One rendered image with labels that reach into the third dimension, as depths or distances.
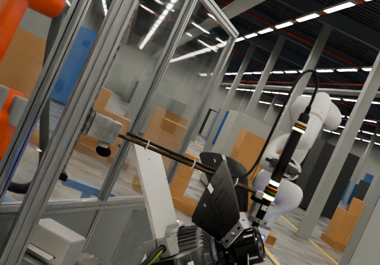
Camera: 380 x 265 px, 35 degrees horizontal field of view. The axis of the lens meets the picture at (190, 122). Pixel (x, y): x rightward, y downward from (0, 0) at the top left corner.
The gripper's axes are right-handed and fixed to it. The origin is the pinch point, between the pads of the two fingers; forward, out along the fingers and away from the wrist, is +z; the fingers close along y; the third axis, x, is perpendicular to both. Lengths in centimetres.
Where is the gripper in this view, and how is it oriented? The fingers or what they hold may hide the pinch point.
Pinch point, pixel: (281, 165)
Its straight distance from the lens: 210.1
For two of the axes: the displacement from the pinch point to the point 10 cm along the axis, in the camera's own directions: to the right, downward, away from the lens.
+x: 4.2, -9.1, 0.0
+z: -2.6, -1.2, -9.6
